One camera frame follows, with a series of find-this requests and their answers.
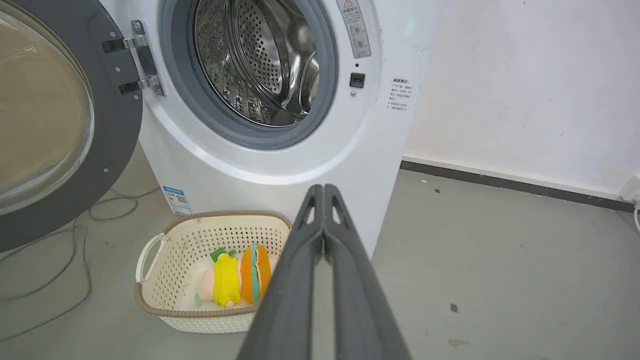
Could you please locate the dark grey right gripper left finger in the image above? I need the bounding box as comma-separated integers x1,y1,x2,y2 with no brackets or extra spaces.
236,184,325,360

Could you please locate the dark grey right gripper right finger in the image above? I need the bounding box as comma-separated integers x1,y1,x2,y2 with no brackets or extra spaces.
323,184,413,360

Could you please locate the white front-load washing machine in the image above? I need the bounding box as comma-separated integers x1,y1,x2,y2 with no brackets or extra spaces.
98,0,447,261

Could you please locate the grey round washing machine door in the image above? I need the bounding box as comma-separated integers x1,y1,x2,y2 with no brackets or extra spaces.
0,0,144,254

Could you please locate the orange and green plush toy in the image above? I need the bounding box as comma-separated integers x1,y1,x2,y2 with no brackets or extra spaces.
239,243,272,306

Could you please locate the doll in yellow clothes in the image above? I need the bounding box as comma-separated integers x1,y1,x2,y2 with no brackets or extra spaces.
194,248,243,309

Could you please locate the cream perforated laundry basket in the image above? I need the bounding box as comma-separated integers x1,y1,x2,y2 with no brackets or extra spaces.
134,210,293,334

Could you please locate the thin grey floor cable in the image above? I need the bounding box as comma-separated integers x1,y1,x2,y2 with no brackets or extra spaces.
0,186,161,344

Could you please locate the white wall socket box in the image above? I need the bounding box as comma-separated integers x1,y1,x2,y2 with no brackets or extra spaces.
619,174,640,203

